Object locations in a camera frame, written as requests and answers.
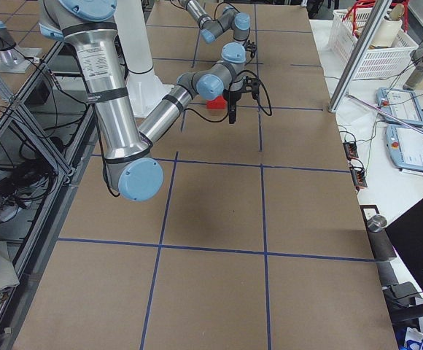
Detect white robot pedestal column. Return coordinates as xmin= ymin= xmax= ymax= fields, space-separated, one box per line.
xmin=115 ymin=0 xmax=173 ymax=118

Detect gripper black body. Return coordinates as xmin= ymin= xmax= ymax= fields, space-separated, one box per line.
xmin=244 ymin=40 xmax=257 ymax=58
xmin=222 ymin=77 xmax=260 ymax=102

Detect teach pendant tablet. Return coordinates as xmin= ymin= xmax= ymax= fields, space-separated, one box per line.
xmin=385 ymin=124 xmax=423 ymax=173
xmin=376 ymin=87 xmax=423 ymax=127

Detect black braided right cable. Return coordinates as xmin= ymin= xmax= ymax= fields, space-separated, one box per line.
xmin=184 ymin=69 xmax=273 ymax=123

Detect upper teach pendant tablet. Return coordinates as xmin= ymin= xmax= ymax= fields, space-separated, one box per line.
xmin=376 ymin=87 xmax=423 ymax=127

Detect lower teach pendant tablet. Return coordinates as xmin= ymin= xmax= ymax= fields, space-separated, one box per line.
xmin=385 ymin=124 xmax=423 ymax=173

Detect aluminium frame post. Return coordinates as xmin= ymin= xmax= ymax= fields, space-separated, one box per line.
xmin=328 ymin=0 xmax=392 ymax=113

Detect white plastic basket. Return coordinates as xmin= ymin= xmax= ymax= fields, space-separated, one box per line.
xmin=328 ymin=7 xmax=420 ymax=80

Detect brown paper table cover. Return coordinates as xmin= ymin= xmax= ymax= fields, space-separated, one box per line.
xmin=14 ymin=5 xmax=396 ymax=349

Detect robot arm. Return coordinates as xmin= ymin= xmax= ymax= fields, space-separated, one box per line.
xmin=176 ymin=0 xmax=257 ymax=62
xmin=39 ymin=1 xmax=258 ymax=201

